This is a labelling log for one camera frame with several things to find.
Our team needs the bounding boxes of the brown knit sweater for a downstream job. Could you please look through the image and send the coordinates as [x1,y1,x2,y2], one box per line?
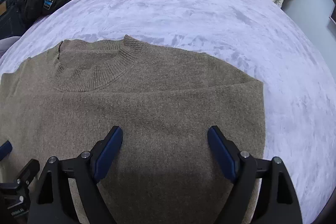
[1,36,265,223]

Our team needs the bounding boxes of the lavender fuzzy bed blanket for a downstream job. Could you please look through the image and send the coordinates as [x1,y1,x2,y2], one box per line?
[1,0,335,223]

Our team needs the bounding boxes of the dark blue jeans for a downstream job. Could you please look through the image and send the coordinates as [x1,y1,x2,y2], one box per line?
[0,0,26,39]

